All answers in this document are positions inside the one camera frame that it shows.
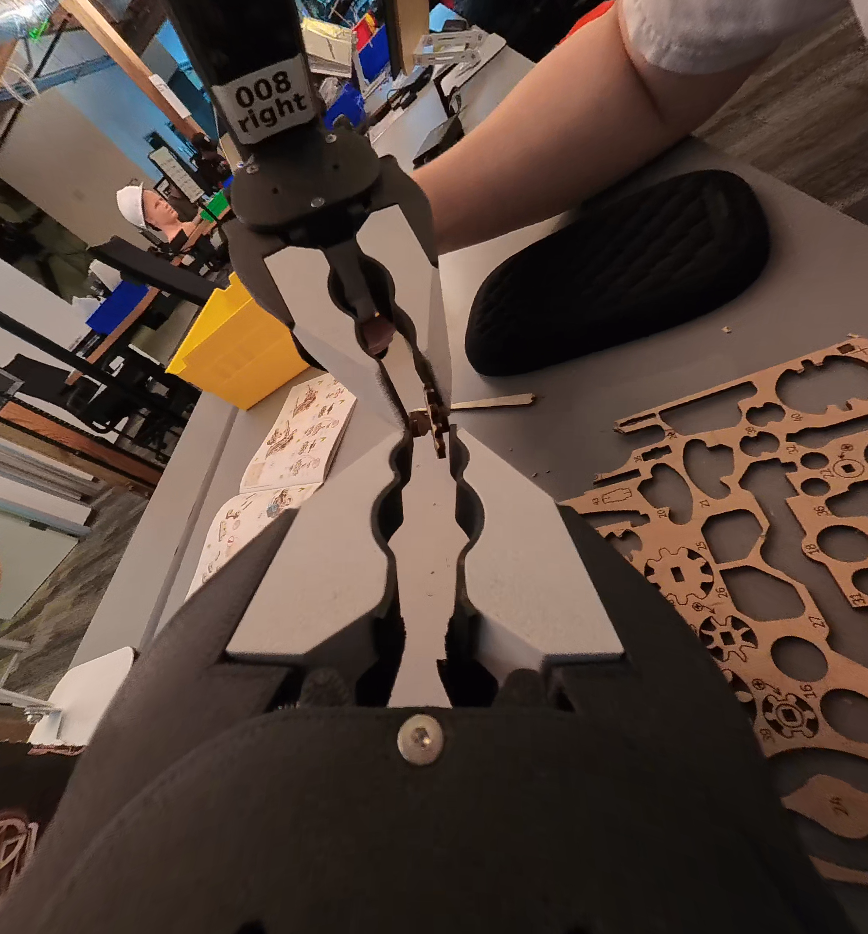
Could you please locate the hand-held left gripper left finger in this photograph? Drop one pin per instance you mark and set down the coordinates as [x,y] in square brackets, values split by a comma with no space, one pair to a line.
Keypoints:
[317,584]

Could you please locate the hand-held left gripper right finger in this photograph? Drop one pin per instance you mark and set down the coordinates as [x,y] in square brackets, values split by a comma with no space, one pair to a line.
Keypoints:
[536,584]

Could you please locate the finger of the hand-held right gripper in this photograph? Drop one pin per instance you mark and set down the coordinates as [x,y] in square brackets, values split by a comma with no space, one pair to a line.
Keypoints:
[415,277]
[310,306]

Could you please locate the small wooden gear part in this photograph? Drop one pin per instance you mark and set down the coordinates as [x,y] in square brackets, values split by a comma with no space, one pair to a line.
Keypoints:
[437,416]

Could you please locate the small wooden connector part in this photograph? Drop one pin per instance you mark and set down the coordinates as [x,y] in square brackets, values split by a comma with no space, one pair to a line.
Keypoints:
[418,422]

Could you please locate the person's right forearm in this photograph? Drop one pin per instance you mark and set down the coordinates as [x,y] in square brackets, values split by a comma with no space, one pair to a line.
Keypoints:
[550,146]

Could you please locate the black model kit box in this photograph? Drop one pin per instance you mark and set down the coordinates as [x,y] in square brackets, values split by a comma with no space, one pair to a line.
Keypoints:
[11,839]

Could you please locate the yellow plastic bin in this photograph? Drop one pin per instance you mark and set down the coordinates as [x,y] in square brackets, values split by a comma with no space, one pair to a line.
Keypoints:
[237,350]

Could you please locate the blue plastic bin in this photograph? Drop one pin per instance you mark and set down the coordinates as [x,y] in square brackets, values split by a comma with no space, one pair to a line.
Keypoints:
[346,109]
[116,306]

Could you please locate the illustrated instruction booklet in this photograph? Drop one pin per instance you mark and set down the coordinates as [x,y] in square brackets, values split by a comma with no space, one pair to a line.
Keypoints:
[310,423]

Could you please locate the mannequin head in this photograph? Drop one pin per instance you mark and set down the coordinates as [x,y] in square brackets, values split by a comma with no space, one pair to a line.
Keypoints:
[165,219]

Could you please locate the laser-cut wooden part sheet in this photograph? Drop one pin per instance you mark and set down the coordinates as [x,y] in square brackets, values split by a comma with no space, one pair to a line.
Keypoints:
[678,576]

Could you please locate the thin wooden stick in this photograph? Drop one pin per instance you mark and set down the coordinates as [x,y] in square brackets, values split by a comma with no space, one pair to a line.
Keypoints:
[492,401]

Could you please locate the white hard hat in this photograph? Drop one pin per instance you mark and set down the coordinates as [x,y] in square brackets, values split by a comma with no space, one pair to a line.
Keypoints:
[133,204]

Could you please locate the wooden shelf beam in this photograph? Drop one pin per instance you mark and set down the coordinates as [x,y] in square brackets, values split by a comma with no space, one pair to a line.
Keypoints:
[135,62]

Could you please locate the black padded wrist rest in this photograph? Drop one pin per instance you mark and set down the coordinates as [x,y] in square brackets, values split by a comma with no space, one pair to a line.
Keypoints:
[623,270]

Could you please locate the white shirt sleeve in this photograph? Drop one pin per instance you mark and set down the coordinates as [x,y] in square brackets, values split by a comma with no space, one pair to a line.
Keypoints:
[733,29]

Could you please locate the clear acrylic bracket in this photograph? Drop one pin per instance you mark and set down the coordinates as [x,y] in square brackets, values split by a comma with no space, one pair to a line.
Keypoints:
[448,45]

